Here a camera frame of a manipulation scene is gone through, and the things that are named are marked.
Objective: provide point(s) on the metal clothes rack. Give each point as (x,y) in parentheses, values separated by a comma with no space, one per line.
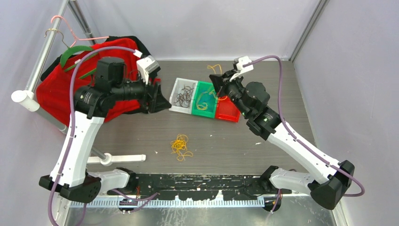
(25,97)

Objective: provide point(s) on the gold wire hanger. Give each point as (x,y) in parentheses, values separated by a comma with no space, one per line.
(56,32)

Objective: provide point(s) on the red plastic bin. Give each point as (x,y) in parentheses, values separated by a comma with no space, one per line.
(226,110)

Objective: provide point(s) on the black garment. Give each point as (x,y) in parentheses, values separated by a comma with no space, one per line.
(140,46)

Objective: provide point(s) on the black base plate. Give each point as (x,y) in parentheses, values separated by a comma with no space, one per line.
(198,187)

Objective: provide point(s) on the aluminium rail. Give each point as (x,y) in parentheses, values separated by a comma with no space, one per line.
(92,187)

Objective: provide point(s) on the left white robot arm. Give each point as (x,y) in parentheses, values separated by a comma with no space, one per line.
(91,105)

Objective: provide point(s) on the pink clothes hanger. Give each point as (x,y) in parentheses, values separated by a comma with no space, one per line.
(75,37)

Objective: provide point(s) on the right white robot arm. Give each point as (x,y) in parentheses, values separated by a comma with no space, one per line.
(326,179)

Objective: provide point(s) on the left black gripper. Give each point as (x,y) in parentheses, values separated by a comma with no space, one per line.
(152,92)

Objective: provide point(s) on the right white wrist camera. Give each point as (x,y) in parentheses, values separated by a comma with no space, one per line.
(241,65)

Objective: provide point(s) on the green plastic bin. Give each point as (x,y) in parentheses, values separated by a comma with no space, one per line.
(205,100)

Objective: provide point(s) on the red shirt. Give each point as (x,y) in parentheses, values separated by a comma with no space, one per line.
(53,93)

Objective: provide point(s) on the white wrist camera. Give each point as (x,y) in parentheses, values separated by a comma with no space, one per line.
(148,68)
(241,65)

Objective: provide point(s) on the white plastic bin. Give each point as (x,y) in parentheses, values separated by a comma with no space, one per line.
(182,95)

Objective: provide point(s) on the green clothes hanger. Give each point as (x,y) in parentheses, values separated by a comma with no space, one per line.
(72,56)

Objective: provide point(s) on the white rack foot bar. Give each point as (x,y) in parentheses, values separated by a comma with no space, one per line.
(111,159)

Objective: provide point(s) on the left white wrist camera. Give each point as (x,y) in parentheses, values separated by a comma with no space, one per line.
(148,68)

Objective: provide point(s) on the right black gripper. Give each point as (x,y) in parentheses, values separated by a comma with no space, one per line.
(218,79)

